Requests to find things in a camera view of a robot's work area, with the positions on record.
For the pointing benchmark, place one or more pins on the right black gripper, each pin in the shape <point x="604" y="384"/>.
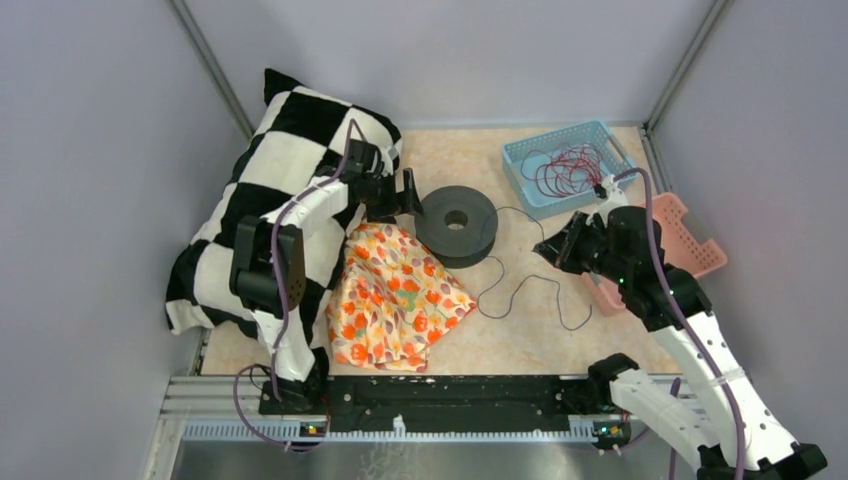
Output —
<point x="555" y="248"/>

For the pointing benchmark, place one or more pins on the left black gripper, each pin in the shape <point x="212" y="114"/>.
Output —
<point x="406" y="202"/>

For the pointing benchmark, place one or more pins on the dark grey cable spool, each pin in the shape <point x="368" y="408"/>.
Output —
<point x="458" y="226"/>

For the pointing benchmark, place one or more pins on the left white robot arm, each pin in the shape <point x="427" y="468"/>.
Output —
<point x="268" y="272"/>

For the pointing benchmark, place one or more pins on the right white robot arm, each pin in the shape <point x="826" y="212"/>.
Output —
<point x="737" y="437"/>

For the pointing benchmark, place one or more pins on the blue plastic basket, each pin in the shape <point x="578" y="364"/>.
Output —
<point x="554" y="172"/>

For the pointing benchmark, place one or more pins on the floral orange cloth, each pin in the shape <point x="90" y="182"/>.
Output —
<point x="394" y="301"/>

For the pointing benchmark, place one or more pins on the black white checkered pillow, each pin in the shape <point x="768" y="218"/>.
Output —
<point x="302" y="130"/>

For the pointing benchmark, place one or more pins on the pink plastic basket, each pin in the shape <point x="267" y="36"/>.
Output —
<point x="685" y="243"/>

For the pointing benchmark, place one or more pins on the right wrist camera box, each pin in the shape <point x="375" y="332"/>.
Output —
<point x="610" y="196"/>

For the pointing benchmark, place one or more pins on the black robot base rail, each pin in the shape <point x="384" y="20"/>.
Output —
<point x="455" y="404"/>

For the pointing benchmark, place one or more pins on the white slotted cable duct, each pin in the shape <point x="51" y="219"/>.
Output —
<point x="581" y="431"/>

